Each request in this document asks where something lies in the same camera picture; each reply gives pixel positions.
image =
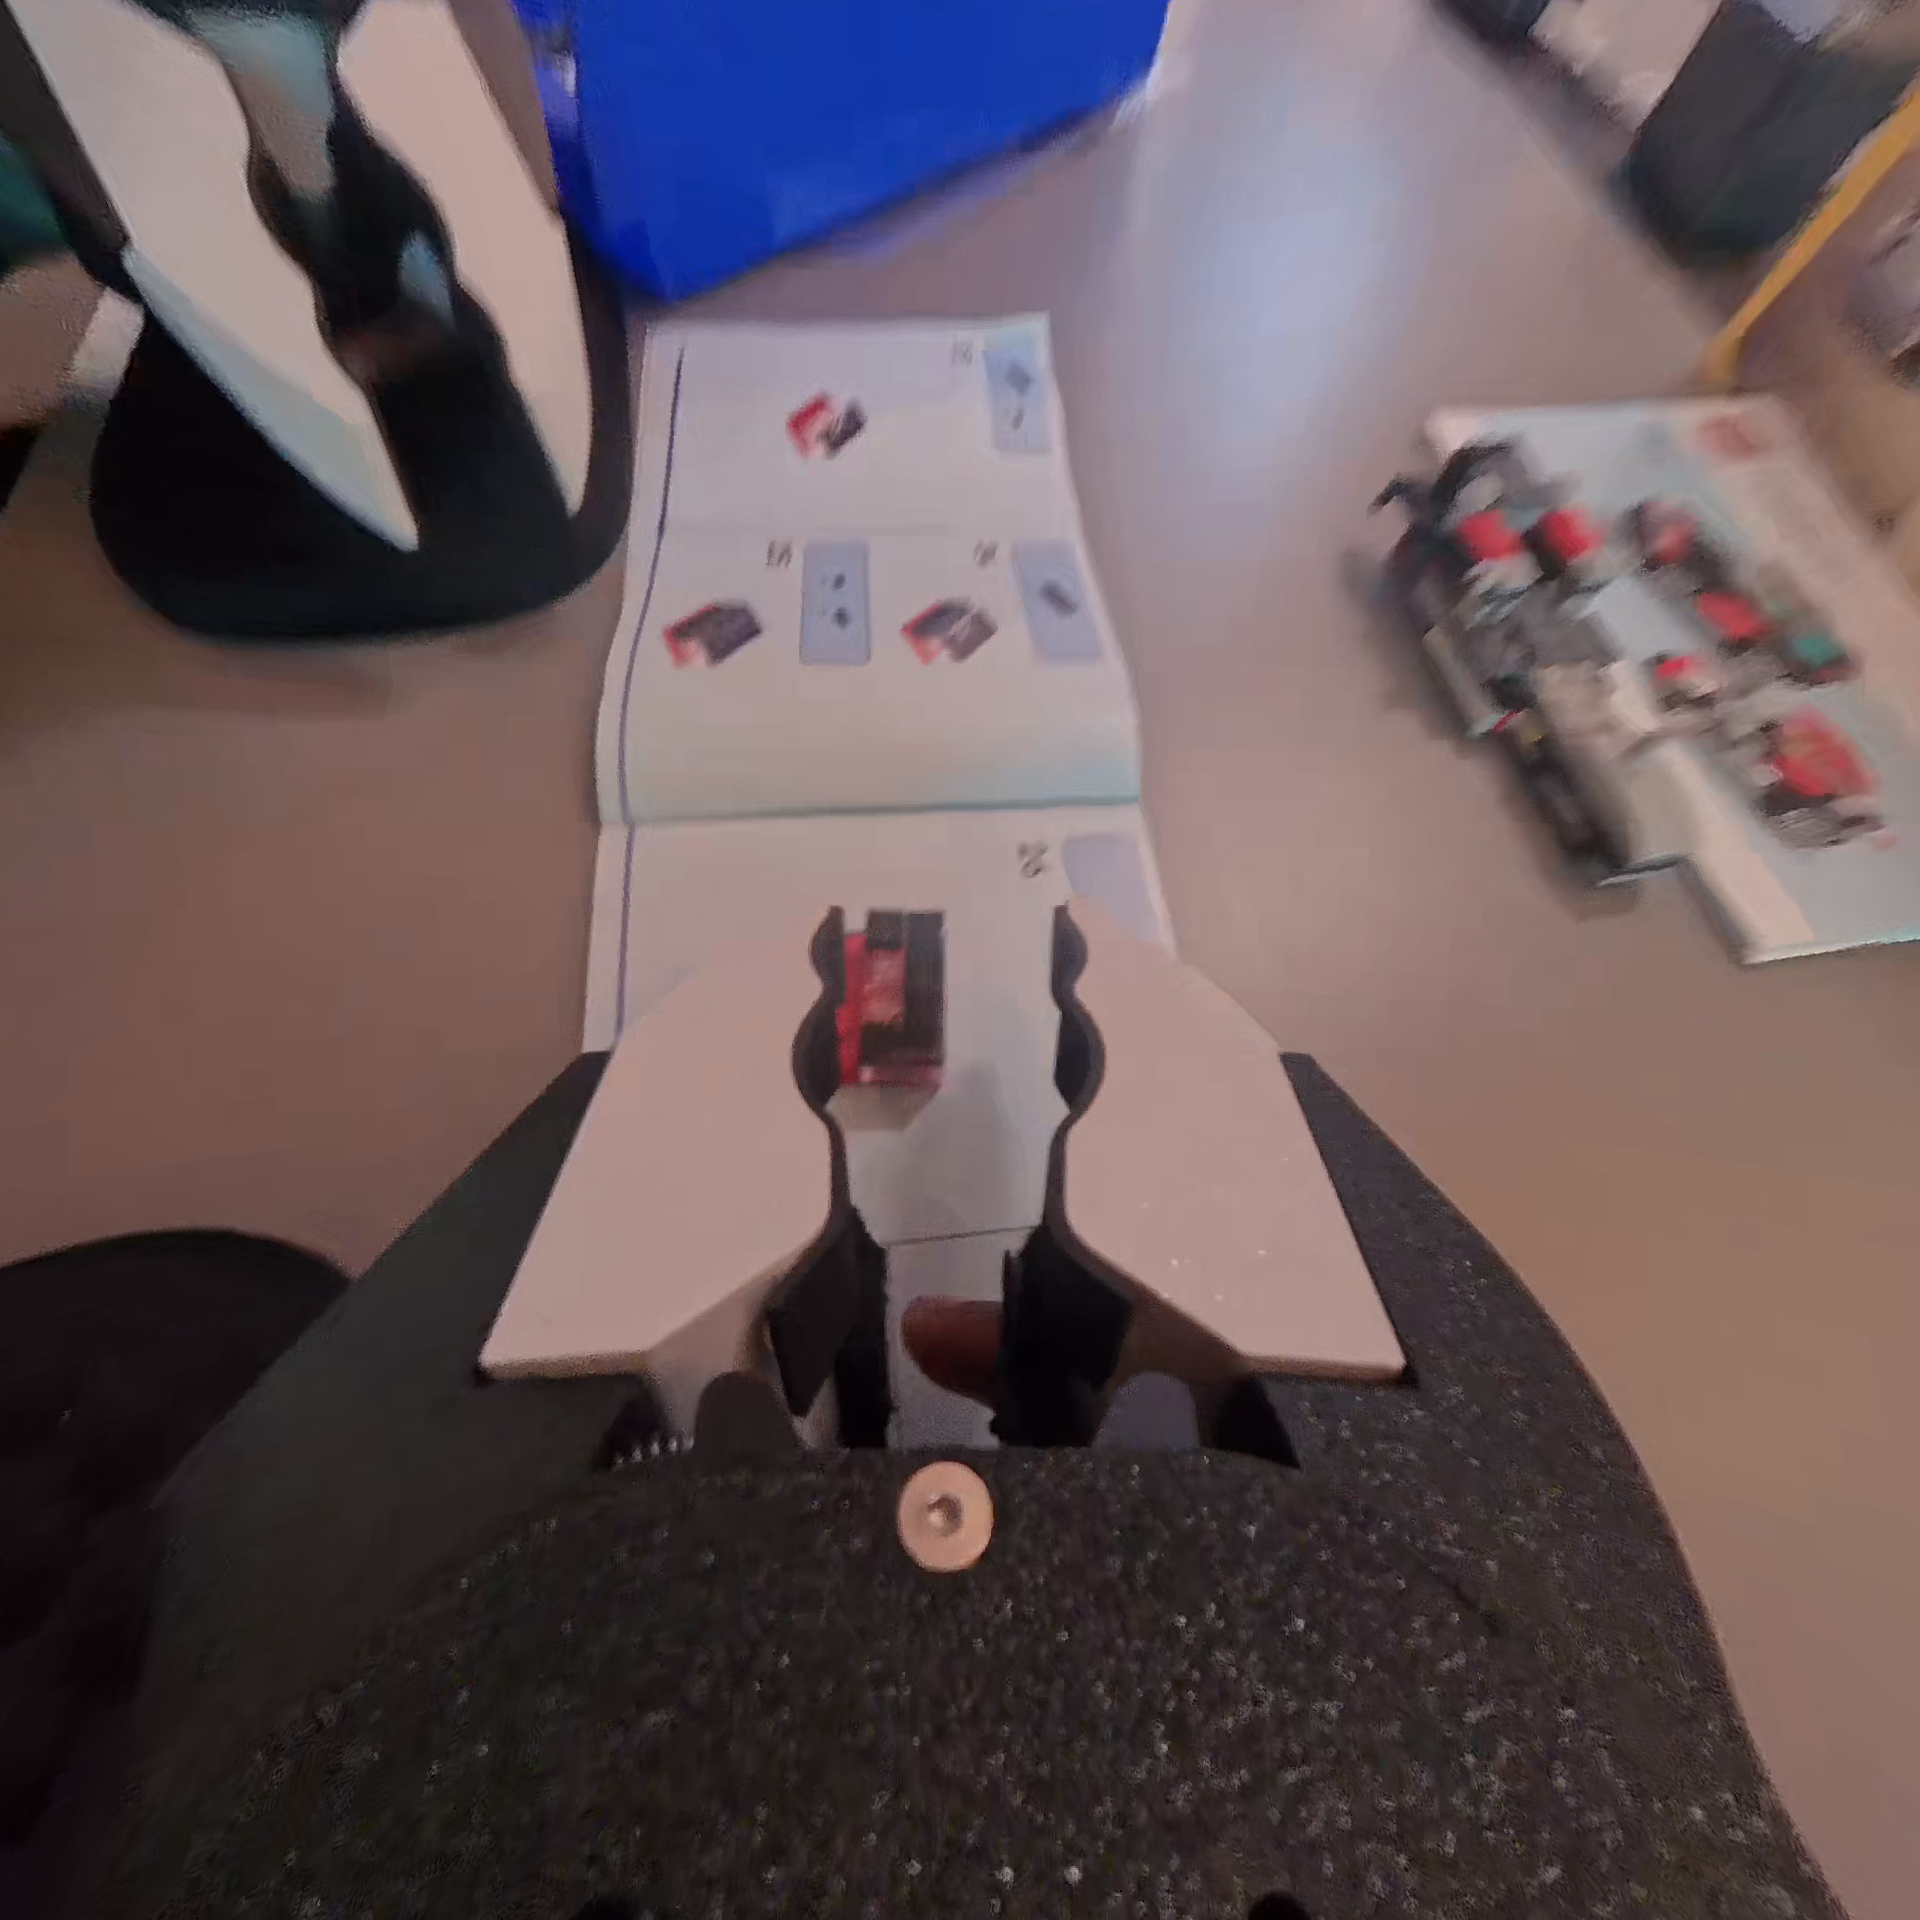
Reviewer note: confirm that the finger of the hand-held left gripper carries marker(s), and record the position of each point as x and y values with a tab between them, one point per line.
211	225
480	196

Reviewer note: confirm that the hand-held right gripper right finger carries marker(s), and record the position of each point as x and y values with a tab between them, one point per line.
1229	1201

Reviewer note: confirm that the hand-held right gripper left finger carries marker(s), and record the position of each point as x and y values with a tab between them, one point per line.
661	1201

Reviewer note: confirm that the small red black brick assembly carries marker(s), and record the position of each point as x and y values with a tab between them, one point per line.
885	1005

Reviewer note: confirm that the blue plastic bin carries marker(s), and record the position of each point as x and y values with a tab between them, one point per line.
839	136

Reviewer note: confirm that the grey desk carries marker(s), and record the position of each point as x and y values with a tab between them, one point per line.
1275	452

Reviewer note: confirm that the black cushion pad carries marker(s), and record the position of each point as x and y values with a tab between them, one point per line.
300	587
119	1424

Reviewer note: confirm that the open white instruction booklet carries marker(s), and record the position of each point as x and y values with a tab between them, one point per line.
869	735

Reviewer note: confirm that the grey toy brick truck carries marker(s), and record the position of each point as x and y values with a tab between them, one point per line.
1516	675

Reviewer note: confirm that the booklet with vehicle pictures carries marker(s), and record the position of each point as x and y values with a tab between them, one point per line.
1739	495

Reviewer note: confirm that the dark grey box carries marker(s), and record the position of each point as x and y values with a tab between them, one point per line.
1755	136

